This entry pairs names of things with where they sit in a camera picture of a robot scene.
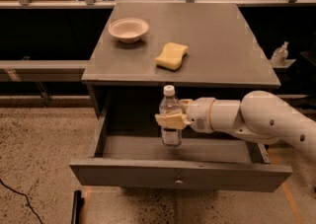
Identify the grey cabinet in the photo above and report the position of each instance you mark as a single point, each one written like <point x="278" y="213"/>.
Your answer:
<point x="188" y="44"/>

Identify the grey open top drawer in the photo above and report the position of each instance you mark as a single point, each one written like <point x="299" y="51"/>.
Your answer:
<point x="128" y="152"/>

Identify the yellow sponge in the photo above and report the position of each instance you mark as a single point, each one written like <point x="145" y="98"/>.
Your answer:
<point x="172" y="55"/>

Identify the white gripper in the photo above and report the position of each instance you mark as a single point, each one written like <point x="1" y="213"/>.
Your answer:
<point x="198" y="114"/>

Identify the metal drawer knob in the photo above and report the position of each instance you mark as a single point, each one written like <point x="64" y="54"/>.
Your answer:
<point x="178" y="182"/>

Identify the black bar on floor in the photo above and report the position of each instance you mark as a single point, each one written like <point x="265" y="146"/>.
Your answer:
<point x="78" y="202"/>

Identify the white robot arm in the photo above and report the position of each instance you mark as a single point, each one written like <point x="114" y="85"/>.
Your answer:
<point x="260" y="117"/>

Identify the clear plastic water bottle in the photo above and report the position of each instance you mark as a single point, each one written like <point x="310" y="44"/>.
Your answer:
<point x="170" y="104"/>

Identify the white bowl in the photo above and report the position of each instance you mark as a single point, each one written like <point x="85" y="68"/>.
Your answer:
<point x="128" y="30"/>

